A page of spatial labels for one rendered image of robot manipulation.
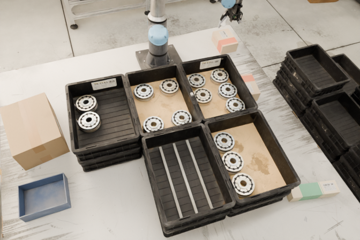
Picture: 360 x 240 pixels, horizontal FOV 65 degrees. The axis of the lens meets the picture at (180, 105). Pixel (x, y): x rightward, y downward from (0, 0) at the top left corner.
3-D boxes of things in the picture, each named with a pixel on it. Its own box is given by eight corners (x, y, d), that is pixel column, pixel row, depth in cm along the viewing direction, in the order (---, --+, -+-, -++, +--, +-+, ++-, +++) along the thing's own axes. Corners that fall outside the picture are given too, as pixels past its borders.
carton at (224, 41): (211, 39, 203) (212, 31, 197) (226, 36, 206) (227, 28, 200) (220, 54, 195) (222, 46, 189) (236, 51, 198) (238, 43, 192)
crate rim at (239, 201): (202, 124, 137) (203, 121, 135) (258, 111, 143) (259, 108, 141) (236, 205, 115) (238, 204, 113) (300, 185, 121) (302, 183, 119)
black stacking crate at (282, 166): (200, 134, 144) (203, 122, 135) (253, 121, 151) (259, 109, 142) (232, 212, 123) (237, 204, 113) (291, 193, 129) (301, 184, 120)
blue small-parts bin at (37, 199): (67, 178, 139) (63, 172, 133) (71, 207, 131) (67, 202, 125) (23, 190, 134) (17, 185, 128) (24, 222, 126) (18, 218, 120)
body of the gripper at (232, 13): (230, 23, 176) (234, 6, 166) (224, 15, 180) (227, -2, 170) (241, 21, 177) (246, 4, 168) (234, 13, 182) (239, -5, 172)
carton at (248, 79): (257, 100, 173) (260, 93, 167) (238, 103, 171) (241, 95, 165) (248, 81, 182) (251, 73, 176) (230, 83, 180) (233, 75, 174)
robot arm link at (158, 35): (148, 55, 170) (148, 36, 159) (148, 41, 178) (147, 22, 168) (169, 55, 171) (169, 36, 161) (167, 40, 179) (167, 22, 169)
